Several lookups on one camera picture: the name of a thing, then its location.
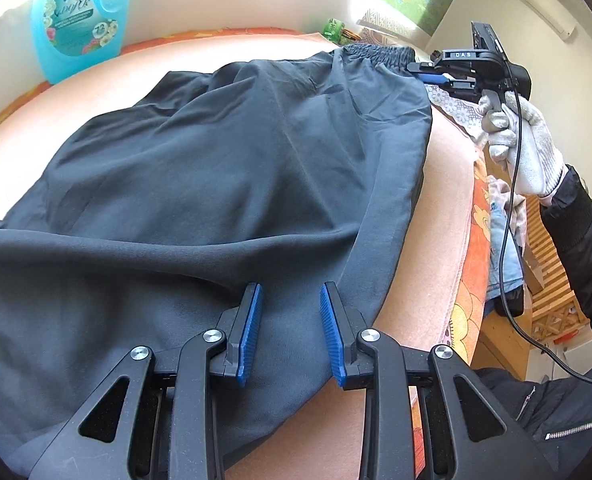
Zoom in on person's black jacket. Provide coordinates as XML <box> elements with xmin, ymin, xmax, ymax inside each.
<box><xmin>468</xmin><ymin>355</ymin><xmax>592</xmax><ymax>480</ymax></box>

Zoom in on person's right hand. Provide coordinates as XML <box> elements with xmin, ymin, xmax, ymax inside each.
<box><xmin>477</xmin><ymin>91</ymin><xmax>568</xmax><ymax>199</ymax></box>

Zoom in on cardboard box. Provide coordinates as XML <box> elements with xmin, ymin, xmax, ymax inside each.
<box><xmin>526</xmin><ymin>254</ymin><xmax>548</xmax><ymax>295</ymax></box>

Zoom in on dark grey pants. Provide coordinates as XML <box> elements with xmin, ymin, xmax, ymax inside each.
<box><xmin>0</xmin><ymin>44</ymin><xmax>439</xmax><ymax>467</ymax></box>

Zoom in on orange floral bedsheet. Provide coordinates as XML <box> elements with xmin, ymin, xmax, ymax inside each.
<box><xmin>0</xmin><ymin>25</ymin><xmax>494</xmax><ymax>480</ymax></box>

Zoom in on pink blanket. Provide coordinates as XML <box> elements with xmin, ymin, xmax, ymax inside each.
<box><xmin>0</xmin><ymin>30</ymin><xmax>477</xmax><ymax>480</ymax></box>

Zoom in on green packet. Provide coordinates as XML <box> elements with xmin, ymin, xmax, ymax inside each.
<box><xmin>322</xmin><ymin>17</ymin><xmax>348</xmax><ymax>42</ymax></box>

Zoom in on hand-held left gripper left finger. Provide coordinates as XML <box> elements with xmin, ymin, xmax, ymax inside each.
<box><xmin>26</xmin><ymin>282</ymin><xmax>265</xmax><ymax>480</ymax></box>

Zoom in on wooden slatted bench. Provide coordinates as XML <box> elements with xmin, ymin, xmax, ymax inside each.
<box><xmin>525</xmin><ymin>195</ymin><xmax>592</xmax><ymax>361</ymax></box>

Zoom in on patterned woven cloth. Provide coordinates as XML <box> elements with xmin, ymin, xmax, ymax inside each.
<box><xmin>358</xmin><ymin>7</ymin><xmax>413</xmax><ymax>50</ymax></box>

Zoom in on light blue cloth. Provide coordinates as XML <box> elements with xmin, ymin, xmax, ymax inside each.
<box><xmin>487</xmin><ymin>205</ymin><xmax>527</xmax><ymax>311</ymax></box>

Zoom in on white lace cloth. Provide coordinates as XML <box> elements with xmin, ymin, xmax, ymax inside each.
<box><xmin>423</xmin><ymin>82</ymin><xmax>488</xmax><ymax>142</ymax></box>

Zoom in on black cable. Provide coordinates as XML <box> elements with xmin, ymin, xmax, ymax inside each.
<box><xmin>496</xmin><ymin>80</ymin><xmax>592</xmax><ymax>386</ymax></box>

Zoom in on person's right forearm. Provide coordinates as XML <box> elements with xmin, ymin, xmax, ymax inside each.
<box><xmin>538</xmin><ymin>164</ymin><xmax>592</xmax><ymax>361</ymax></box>

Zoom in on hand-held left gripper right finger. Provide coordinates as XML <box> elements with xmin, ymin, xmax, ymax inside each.
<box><xmin>318</xmin><ymin>281</ymin><xmax>569</xmax><ymax>480</ymax></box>

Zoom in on blue detergent bottle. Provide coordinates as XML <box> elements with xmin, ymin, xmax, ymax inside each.
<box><xmin>30</xmin><ymin>0</ymin><xmax>133</xmax><ymax>86</ymax></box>

